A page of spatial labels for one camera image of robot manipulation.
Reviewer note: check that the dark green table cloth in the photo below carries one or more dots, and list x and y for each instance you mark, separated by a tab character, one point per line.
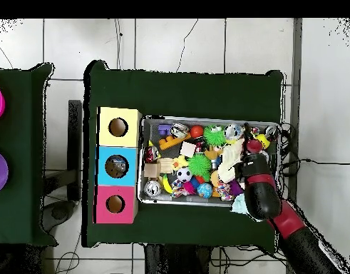
186	91
20	114

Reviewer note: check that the yellow smiley face ball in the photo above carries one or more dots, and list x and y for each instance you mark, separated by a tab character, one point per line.
264	140

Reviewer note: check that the green spiky ball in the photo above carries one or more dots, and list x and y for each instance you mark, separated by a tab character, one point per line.
214	136
199	166

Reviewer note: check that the wooden box with three holes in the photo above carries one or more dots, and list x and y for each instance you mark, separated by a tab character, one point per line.
132	128

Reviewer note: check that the mint green cloth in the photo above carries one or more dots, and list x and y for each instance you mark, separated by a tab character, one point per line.
240	206

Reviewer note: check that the cream yellow cloth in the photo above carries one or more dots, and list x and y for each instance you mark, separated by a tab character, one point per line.
229	162

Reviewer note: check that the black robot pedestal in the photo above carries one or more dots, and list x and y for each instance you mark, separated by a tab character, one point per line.
174	262

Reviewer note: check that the clear mesh bin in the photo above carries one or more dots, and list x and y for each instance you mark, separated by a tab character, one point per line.
163	201

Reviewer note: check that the black and white soccer ball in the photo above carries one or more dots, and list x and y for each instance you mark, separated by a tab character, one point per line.
184	174

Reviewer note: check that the purple spiky ball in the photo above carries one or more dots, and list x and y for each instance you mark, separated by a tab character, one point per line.
235	188

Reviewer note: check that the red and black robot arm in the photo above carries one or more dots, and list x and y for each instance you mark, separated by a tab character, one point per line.
266	200

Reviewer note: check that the crushed silver can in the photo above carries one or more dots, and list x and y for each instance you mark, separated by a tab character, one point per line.
180	130

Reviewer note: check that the orange red ball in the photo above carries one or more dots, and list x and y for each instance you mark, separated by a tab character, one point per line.
197	131

